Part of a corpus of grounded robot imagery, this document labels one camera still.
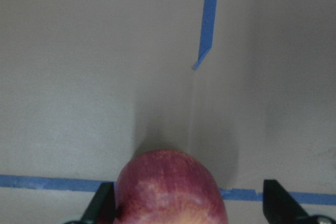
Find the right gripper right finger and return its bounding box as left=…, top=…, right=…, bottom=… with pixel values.
left=263, top=179, right=335, bottom=223

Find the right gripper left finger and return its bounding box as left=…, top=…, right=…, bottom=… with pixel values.
left=65, top=182, right=117, bottom=224

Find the red apple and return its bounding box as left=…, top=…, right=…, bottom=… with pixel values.
left=113, top=150, right=228, bottom=223

